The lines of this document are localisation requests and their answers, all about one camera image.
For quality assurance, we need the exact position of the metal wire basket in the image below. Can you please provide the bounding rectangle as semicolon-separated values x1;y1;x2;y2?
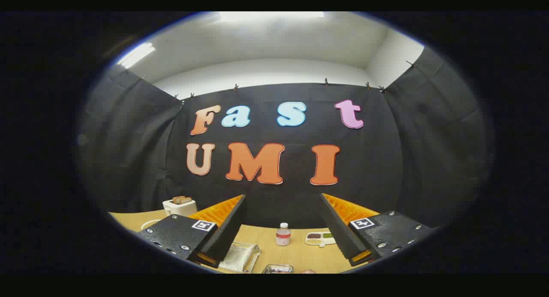
262;264;295;274

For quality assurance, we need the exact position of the white wire dish rack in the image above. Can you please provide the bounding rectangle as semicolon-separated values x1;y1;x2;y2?
141;219;261;273

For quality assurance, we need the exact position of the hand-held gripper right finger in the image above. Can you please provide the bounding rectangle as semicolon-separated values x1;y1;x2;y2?
319;193;435;267

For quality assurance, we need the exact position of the ceiling light panel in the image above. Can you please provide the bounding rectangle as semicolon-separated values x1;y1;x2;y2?
220;12;325;22
117;42;156;69

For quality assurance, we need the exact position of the white divided snack tray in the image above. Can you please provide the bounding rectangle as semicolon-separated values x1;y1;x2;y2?
305;231;336;247

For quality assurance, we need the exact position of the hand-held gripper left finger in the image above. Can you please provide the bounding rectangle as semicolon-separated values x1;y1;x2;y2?
136;194;248;268

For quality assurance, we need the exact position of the white toaster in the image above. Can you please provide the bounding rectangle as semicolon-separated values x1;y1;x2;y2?
162;196;198;217

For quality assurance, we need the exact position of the clear bottle red label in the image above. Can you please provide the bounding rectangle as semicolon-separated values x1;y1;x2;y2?
276;222;292;246

